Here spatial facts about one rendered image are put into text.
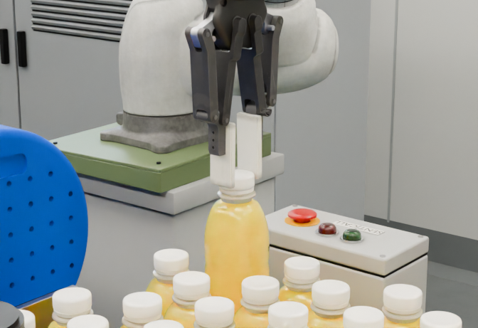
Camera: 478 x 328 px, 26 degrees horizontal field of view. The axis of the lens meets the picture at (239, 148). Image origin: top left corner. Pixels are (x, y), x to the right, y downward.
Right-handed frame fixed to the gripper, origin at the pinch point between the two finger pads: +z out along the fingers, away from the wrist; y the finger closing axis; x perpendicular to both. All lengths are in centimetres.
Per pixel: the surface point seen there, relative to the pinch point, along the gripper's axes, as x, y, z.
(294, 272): 6.8, -1.6, 12.7
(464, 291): -97, -251, 124
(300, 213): -2.7, -15.6, 11.6
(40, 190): -24.8, 6.6, 7.7
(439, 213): -118, -267, 101
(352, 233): 6.1, -13.7, 11.8
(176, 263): -4.6, 4.8, 12.5
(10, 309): 21, 46, -3
